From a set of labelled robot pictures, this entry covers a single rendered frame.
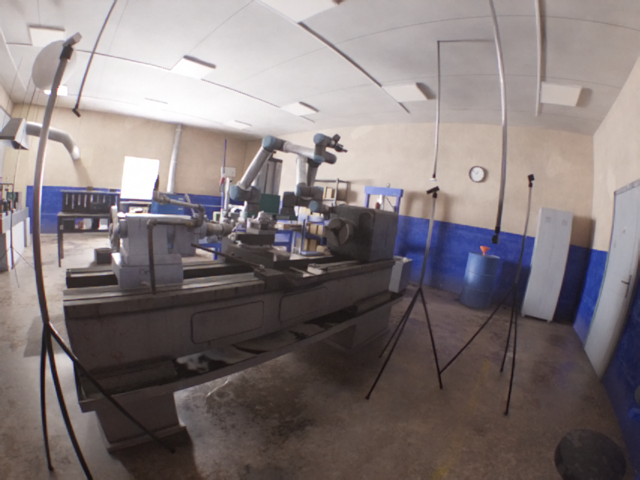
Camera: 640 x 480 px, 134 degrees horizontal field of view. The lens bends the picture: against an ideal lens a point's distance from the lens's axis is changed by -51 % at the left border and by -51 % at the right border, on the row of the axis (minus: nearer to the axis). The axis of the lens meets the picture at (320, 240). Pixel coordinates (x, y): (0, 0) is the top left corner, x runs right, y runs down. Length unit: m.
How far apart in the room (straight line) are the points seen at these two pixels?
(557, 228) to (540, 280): 0.89
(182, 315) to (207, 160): 8.27
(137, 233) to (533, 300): 5.10
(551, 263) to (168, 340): 4.97
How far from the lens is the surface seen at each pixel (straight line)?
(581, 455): 1.22
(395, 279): 4.56
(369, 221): 2.42
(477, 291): 4.82
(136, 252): 1.37
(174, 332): 1.41
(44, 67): 4.34
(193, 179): 9.19
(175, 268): 1.41
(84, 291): 1.35
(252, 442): 1.67
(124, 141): 8.65
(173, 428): 1.71
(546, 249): 4.96
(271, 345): 1.77
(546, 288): 5.03
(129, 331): 1.34
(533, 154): 5.67
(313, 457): 1.63
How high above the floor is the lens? 1.29
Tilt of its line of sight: 7 degrees down
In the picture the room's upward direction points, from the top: 7 degrees clockwise
